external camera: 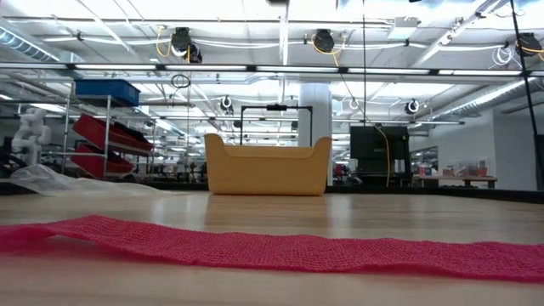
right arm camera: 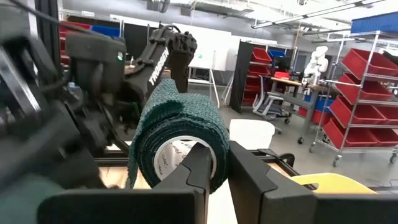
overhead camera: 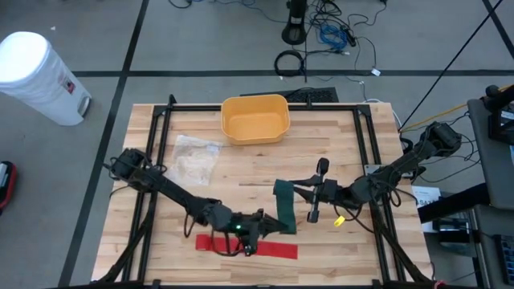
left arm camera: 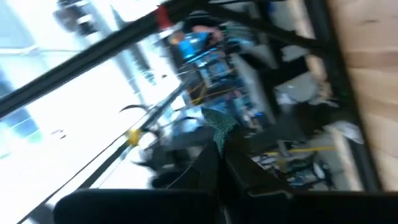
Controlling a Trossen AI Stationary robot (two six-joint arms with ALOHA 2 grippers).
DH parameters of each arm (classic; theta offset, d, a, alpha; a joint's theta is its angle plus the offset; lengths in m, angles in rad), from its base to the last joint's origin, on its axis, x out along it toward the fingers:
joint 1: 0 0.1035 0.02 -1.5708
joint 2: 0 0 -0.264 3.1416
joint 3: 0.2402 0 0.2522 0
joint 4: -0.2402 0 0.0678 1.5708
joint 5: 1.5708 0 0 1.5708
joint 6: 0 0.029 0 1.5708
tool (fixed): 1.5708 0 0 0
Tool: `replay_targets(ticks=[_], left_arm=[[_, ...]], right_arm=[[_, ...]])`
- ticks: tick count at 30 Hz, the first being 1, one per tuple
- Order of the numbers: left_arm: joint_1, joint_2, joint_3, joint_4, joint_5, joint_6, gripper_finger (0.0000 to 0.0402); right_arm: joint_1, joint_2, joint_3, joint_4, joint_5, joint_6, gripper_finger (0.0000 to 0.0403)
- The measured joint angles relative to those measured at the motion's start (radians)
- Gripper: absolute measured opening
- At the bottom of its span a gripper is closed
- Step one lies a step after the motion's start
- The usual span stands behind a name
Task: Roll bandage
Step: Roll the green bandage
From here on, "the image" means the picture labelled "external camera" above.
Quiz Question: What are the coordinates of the thin black cable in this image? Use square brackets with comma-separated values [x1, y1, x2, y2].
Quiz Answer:
[361, 0, 368, 127]

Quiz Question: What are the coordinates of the red plastic bin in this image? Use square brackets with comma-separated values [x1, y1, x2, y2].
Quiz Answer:
[70, 142, 135, 179]
[71, 113, 155, 152]

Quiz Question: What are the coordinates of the yellow cable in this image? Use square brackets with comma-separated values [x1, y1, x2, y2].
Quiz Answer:
[312, 36, 391, 188]

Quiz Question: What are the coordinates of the blue plastic bin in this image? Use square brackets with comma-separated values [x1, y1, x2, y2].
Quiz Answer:
[74, 78, 141, 107]

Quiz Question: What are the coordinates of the black diagonal strut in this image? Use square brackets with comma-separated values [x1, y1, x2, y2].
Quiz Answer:
[509, 0, 544, 190]

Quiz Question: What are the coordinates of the black aluminium table frame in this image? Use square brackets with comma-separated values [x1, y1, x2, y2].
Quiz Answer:
[0, 180, 544, 204]

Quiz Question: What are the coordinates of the black cabinet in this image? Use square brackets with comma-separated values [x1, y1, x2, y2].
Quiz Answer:
[349, 125, 412, 187]

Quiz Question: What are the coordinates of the black hanging cable loop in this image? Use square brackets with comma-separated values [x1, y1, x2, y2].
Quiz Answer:
[170, 73, 191, 89]

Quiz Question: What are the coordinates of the metal shelf rack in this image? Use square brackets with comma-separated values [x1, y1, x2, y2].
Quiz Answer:
[61, 80, 158, 179]

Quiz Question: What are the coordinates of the wooden work table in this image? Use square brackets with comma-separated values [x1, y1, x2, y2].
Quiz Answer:
[418, 174, 498, 190]

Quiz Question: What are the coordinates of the clear plastic bag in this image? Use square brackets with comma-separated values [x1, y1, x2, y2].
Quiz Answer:
[10, 163, 190, 198]

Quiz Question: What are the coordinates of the red bandage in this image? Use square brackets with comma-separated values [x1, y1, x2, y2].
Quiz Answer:
[0, 214, 544, 284]

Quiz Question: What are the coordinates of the yellow plastic bin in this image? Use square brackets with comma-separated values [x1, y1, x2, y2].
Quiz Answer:
[203, 133, 332, 197]

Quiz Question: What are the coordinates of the long ceiling light strip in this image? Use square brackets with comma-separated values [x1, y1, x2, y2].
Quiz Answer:
[0, 62, 544, 77]

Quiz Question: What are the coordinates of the silver ventilation duct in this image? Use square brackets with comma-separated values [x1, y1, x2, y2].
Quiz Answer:
[0, 25, 84, 65]
[428, 78, 544, 122]

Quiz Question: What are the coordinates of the black gantry frame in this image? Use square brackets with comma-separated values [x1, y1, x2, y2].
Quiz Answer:
[240, 104, 314, 148]

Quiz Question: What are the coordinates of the white robot figure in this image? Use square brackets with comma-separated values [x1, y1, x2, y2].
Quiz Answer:
[11, 107, 53, 167]

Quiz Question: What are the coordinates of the white round column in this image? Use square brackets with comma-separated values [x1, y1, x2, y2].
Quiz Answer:
[297, 82, 333, 186]

